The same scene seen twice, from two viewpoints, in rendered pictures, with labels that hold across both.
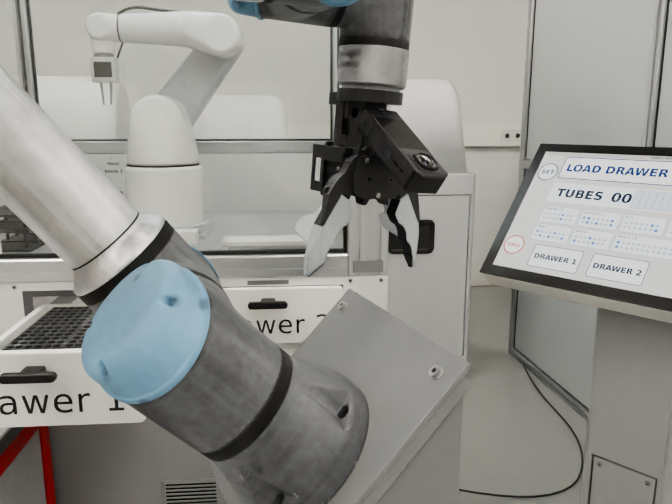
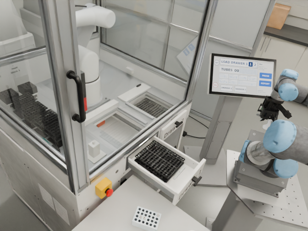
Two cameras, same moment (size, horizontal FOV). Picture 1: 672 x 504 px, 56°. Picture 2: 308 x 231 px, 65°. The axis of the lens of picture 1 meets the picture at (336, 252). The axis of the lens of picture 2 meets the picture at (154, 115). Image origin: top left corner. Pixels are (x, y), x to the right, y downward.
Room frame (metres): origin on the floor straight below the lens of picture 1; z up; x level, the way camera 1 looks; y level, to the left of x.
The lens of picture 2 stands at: (0.55, 1.21, 1.91)
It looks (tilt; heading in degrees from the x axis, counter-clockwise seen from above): 38 degrees down; 307
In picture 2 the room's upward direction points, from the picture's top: 8 degrees clockwise
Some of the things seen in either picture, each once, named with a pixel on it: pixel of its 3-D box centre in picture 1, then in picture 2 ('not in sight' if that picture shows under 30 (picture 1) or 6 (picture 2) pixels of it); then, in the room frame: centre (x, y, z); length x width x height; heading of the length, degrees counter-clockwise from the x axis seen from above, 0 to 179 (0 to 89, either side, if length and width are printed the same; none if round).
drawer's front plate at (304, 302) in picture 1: (268, 315); (173, 125); (1.18, 0.13, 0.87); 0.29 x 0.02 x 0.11; 95
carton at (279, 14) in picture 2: not in sight; (272, 14); (1.67, -2.91, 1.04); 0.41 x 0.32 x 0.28; 8
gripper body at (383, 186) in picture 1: (361, 146); (270, 107); (0.71, -0.03, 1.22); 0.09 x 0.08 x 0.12; 36
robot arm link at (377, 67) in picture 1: (370, 71); (279, 95); (0.70, -0.04, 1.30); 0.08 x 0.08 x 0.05
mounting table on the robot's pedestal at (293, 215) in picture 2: not in sight; (260, 189); (0.54, 0.01, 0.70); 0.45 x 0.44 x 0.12; 28
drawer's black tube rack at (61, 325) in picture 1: (84, 342); (159, 161); (1.04, 0.44, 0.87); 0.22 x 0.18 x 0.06; 5
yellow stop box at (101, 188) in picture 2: not in sight; (104, 188); (1.11, 0.77, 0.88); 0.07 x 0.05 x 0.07; 95
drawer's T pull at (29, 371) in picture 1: (31, 374); (195, 179); (0.81, 0.42, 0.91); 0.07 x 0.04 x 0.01; 95
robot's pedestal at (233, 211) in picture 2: not in sight; (239, 215); (0.56, 0.03, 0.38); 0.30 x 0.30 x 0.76; 28
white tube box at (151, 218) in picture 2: not in sight; (146, 219); (0.88, 0.70, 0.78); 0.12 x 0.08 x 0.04; 25
